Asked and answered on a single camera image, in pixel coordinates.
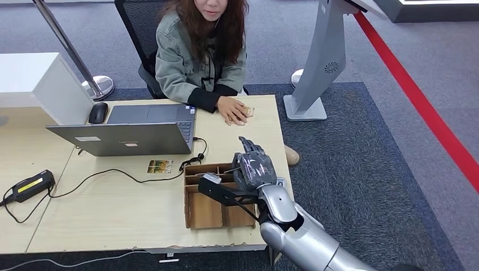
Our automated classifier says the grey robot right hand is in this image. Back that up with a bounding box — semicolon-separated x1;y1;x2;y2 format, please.
231;136;278;192

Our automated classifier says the person's right hand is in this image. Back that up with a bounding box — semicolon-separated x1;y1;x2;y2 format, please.
216;96;250;126

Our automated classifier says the person's tan shoe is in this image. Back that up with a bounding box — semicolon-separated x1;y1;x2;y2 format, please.
284;145;301;167

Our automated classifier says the person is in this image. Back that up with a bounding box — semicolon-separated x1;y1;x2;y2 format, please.
154;0;250;126

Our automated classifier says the round chrome base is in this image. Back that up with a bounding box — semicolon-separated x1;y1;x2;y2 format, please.
291;68;304;89

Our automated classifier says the wooden compartment organizer box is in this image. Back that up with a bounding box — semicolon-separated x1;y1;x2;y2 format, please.
183;163;257;230

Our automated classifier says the grey kiosk stand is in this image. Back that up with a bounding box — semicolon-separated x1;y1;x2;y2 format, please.
283;0;390;123

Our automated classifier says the grey laptop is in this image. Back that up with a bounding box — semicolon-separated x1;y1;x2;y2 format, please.
45;103;197;157

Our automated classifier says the black office chair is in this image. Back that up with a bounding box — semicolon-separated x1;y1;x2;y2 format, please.
114;0;167;100

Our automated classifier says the black computer mouse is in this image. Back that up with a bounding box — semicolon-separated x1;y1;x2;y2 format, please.
88;102;109;125

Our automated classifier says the white cabinet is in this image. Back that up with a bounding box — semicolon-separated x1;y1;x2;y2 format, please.
0;52;94;126

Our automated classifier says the black charger with yellow label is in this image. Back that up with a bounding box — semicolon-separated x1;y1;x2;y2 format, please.
8;170;56;204

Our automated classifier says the grey platform with white top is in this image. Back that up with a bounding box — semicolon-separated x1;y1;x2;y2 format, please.
374;0;479;23

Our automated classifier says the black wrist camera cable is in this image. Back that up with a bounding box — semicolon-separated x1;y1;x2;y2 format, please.
238;201;262;224

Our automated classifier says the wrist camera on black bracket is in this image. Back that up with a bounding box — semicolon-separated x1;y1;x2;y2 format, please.
197;172;263;218

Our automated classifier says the black charger cable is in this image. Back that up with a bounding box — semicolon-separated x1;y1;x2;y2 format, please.
0;137;207;224

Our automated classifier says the white cable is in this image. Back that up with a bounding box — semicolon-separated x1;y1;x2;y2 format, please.
0;250;149;271

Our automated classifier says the chrome stanchion post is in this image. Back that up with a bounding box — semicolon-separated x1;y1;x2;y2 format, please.
32;0;116;102

